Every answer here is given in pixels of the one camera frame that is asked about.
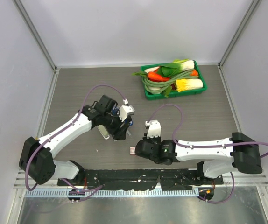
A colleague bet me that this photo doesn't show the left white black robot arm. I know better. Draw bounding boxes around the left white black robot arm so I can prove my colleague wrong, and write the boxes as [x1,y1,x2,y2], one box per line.
[19,95,134,186]

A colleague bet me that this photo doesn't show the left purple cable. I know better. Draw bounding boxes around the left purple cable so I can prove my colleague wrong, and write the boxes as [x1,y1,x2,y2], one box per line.
[24,84,130,202]

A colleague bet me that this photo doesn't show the yellow white toy cabbage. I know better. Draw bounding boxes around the yellow white toy cabbage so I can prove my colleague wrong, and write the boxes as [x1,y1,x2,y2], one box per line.
[176,79,204,92]

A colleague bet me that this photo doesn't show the green toy long beans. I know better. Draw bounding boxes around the green toy long beans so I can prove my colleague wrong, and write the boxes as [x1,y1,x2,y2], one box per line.
[141,70,199,94]

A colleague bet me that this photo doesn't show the green plastic tray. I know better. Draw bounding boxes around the green plastic tray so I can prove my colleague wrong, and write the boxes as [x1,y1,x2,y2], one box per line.
[135,60,207,100]

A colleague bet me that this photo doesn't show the red white staple box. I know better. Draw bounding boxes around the red white staple box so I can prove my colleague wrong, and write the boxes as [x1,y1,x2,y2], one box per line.
[130,147,135,155]

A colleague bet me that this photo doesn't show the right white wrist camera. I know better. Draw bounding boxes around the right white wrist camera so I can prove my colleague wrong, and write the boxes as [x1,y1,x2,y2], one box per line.
[145,120,161,138]

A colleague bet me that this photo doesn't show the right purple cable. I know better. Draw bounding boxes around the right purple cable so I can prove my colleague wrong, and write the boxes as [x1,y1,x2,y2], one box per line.
[148,104,268,204]

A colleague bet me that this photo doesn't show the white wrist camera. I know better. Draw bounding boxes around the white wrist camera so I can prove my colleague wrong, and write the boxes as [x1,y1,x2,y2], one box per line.
[119,99,135,122]
[145,120,161,138]

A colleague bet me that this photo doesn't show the white toy radish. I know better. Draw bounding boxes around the white toy radish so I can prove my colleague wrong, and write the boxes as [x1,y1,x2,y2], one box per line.
[144,66,160,73]

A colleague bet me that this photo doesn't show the blue stapler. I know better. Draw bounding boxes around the blue stapler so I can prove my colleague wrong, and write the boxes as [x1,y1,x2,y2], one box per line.
[111,105,135,127]

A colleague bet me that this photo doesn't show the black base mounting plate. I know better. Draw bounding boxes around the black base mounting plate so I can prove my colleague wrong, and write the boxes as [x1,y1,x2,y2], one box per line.
[68,168,224,191]

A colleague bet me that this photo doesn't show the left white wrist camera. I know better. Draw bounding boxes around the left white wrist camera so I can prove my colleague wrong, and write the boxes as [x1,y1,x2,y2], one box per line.
[119,99,135,122]

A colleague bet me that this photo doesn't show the orange toy carrot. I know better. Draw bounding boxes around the orange toy carrot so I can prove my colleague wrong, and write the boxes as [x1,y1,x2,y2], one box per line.
[147,71,170,82]

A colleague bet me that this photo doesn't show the purple cable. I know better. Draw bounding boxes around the purple cable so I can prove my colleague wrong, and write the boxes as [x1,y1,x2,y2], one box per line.
[24,84,130,202]
[148,104,268,204]

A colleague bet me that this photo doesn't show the white beige stapler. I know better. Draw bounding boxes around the white beige stapler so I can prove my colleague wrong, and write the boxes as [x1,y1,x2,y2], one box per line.
[97,125,110,140]

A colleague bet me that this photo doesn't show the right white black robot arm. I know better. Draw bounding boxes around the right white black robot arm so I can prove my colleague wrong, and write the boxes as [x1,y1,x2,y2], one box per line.
[135,132,262,184]

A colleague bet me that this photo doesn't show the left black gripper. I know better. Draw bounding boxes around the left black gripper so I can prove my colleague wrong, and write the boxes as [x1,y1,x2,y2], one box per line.
[102,110,130,140]

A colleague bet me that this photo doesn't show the white green toy bok choy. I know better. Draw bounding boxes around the white green toy bok choy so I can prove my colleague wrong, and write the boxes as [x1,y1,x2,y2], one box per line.
[159,59,195,77]

